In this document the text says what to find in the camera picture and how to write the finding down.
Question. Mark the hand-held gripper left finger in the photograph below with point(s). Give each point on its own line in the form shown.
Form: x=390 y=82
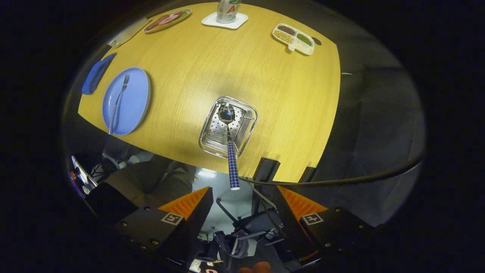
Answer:
x=195 y=231

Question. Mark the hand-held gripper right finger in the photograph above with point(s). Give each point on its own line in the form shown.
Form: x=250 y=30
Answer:
x=293 y=227

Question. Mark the narrow black table leg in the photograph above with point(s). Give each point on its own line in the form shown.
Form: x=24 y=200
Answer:
x=307 y=174

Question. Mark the person's tan trouser leg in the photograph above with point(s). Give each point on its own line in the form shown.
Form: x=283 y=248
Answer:
x=163 y=182

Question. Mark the wide black table leg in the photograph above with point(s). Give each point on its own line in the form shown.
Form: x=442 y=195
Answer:
x=266 y=168

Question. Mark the person's black top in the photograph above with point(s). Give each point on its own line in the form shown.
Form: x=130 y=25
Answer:
x=110 y=203

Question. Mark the computer monitor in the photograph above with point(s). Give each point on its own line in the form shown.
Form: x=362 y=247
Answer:
x=81 y=172

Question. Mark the blue round plate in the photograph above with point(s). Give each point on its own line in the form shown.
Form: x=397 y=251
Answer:
x=132 y=102

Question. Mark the white divided bean dish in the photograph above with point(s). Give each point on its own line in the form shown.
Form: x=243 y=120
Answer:
x=301 y=47

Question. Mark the blue folded cloth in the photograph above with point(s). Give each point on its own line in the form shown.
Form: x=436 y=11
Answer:
x=94 y=76

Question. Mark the white oval food plate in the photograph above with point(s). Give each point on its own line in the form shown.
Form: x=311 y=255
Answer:
x=151 y=29

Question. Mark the white toaster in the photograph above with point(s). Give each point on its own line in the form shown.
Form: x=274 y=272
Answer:
x=127 y=34

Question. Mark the white square coaster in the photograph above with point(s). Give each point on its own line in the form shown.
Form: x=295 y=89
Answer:
x=210 y=21

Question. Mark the brown meat piece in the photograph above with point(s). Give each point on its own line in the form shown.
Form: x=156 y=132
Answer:
x=155 y=23

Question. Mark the pink ham slice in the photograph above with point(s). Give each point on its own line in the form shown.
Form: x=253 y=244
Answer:
x=169 y=19

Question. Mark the green lettuce leaf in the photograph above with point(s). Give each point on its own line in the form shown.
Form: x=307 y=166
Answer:
x=183 y=14

